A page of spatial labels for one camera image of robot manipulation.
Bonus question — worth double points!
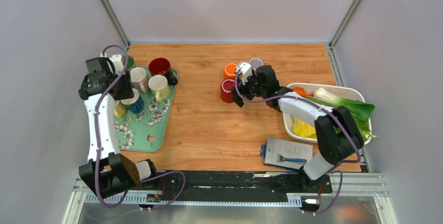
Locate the orange mug black handle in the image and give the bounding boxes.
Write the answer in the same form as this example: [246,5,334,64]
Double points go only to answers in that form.
[223,63,237,80]

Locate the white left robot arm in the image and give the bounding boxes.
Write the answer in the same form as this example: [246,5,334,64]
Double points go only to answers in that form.
[78,57,160,198]

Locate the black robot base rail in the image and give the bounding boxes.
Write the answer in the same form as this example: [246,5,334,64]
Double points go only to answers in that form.
[125,170,334,203]

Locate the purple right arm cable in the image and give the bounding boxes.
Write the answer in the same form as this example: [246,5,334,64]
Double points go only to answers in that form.
[234,72,363,215]

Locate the green floral serving tray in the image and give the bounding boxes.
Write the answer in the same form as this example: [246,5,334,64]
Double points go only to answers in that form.
[114,86,175,152]

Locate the cream floral mug green inside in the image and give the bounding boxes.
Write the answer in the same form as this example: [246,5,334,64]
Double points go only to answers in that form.
[126,55,136,71]

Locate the dark blue octagonal mug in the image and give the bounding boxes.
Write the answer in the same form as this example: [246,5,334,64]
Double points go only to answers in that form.
[121,88,145,115]

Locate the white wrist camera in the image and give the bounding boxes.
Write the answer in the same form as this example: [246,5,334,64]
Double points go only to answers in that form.
[235,62,253,85]
[109,54,124,75]

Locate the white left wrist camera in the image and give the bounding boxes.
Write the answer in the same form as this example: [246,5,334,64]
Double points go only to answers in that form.
[109,54,124,75]

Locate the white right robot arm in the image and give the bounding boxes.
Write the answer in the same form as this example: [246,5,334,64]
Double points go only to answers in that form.
[231,62,364,192]

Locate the red mug black handle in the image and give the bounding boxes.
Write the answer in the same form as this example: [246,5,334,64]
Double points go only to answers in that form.
[220,79,235,103]

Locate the green bok choy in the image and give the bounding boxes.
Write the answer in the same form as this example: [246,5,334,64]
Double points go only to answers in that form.
[307,88,377,141]

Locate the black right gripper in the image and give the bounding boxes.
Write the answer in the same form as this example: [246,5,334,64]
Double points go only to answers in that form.
[230,70,267,107]

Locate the black skull mug red inside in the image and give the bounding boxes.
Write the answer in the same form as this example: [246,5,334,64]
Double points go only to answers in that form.
[148,57,178,86]

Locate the pink octagonal mug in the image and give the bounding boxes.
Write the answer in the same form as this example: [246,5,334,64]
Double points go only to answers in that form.
[130,67,149,93]

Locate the white vegetable basin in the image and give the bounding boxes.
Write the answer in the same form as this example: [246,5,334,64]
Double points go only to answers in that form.
[283,82,365,144]

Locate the small orange pumpkin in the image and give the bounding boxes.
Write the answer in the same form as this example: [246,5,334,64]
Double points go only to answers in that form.
[293,87,307,98]

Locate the yellow mug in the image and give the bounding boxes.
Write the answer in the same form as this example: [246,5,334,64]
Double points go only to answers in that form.
[114,100,127,118]

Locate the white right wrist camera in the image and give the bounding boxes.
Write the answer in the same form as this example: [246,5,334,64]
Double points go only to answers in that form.
[235,62,253,85]

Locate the light green octagonal mug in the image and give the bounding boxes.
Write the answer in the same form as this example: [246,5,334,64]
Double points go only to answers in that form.
[148,75,170,102]

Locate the blue razor package card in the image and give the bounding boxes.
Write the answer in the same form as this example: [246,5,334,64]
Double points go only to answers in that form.
[260,137,313,171]

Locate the mauve mug black handle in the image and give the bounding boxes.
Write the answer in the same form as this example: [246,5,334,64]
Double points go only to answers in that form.
[248,58,264,71]

